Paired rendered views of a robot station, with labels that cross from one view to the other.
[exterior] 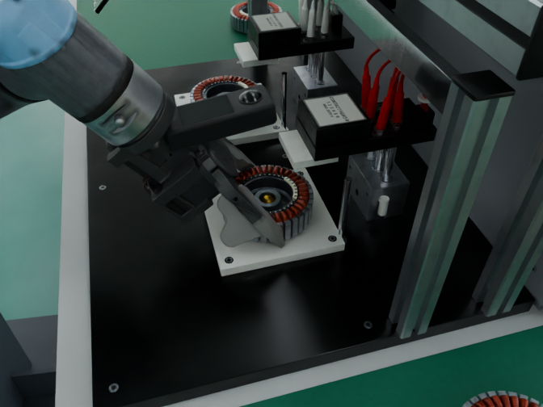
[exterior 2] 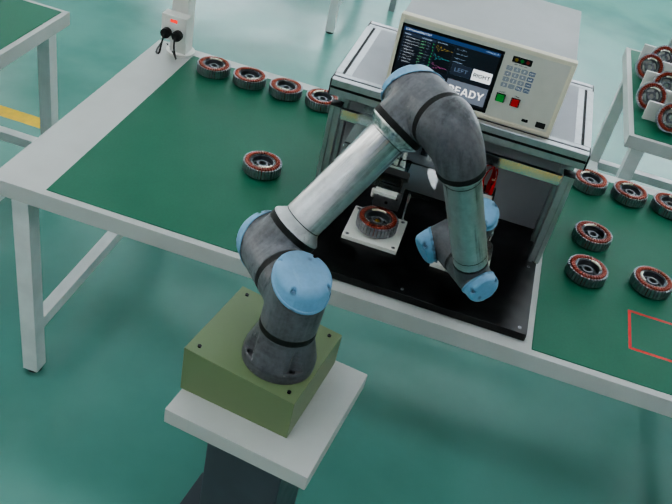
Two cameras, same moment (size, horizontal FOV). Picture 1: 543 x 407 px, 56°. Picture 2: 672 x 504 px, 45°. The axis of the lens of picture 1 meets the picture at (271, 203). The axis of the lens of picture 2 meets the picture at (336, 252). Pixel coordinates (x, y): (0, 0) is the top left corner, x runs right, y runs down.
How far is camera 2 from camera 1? 1.94 m
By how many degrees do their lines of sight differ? 50
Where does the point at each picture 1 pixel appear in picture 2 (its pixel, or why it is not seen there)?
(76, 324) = (475, 331)
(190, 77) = not seen: hidden behind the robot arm
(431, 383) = (551, 271)
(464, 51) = not seen: hidden behind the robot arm
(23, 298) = not seen: outside the picture
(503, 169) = (513, 191)
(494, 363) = (552, 256)
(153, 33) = (225, 208)
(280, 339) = (522, 286)
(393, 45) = (521, 169)
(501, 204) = (514, 205)
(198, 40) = (258, 198)
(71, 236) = (419, 314)
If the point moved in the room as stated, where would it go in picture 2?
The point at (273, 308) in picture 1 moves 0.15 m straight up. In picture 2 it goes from (508, 280) to (526, 235)
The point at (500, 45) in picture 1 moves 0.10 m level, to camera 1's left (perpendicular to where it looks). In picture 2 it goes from (576, 164) to (563, 180)
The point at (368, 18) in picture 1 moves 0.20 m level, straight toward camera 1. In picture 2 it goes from (502, 162) to (568, 201)
